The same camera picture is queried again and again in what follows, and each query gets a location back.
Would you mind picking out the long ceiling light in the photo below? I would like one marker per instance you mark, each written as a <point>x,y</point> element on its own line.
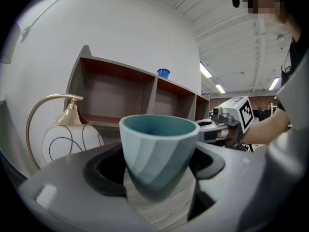
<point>205,69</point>
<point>274,83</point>
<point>220,88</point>

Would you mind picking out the grey wall conduit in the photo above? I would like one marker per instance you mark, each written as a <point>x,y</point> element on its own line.
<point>26,34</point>

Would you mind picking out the teal striped cup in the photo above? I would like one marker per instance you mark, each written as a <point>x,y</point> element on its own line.
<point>157,153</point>

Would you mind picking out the blue plastic cup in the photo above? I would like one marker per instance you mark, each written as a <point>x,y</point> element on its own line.
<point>164,73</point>

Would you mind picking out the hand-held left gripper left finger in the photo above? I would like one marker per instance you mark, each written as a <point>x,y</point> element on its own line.
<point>72,197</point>

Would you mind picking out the grey wooden shelf unit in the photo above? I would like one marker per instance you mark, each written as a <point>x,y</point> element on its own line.
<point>116,93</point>

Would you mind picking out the person's right hand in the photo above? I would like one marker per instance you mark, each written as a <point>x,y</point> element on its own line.
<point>233,135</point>

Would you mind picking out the person's black shirt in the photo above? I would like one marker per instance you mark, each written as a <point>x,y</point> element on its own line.
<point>293,57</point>

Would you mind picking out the grey wooden desk with hutch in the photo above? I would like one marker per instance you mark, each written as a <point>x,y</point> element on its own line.
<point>164,211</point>

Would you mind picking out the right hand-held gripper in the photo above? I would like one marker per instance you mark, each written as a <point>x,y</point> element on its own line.
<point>243,112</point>

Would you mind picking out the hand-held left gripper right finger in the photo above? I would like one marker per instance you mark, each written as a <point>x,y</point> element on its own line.
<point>246,190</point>

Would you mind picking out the person's right forearm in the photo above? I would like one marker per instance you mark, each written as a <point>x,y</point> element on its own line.
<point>265,127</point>

